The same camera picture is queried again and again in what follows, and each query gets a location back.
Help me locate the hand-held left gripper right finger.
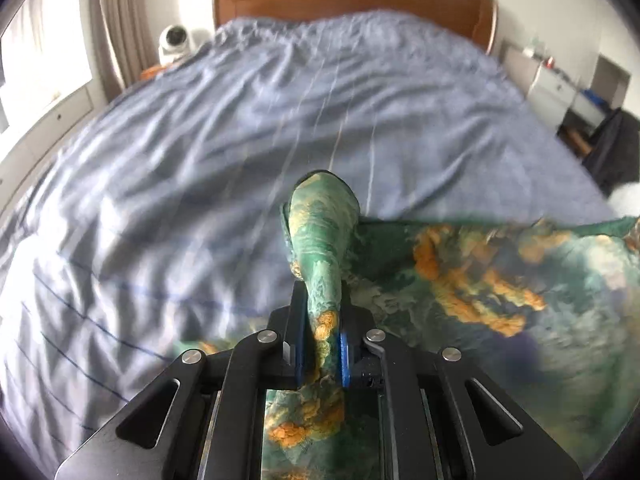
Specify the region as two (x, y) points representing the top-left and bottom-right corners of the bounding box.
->
(337, 305), (583, 480)

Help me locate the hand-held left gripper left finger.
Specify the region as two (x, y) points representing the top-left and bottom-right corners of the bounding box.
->
(55, 280), (313, 480)

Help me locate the green printed jacket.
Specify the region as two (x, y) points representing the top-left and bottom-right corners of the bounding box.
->
(200, 170), (640, 480)

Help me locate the blue checked bed blanket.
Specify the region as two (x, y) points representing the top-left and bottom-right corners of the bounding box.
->
(0, 10), (621, 461)

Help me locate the wooden chair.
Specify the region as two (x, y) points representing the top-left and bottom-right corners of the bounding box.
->
(562, 127), (593, 158)

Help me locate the white blurred object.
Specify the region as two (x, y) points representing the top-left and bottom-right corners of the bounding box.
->
(607, 182), (640, 217)

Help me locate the white window cabinet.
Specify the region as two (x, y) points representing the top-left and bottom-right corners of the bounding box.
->
(0, 85), (96, 186)

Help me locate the white and grey desk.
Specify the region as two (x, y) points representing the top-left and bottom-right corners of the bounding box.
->
(500, 40), (608, 131)

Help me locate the black chair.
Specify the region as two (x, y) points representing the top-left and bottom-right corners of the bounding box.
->
(582, 107), (640, 193)

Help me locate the beige curtain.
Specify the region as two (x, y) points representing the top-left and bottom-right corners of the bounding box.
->
(97, 0), (161, 96)

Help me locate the window with sheer curtain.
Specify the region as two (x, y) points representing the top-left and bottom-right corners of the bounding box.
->
(0, 0), (93, 121)

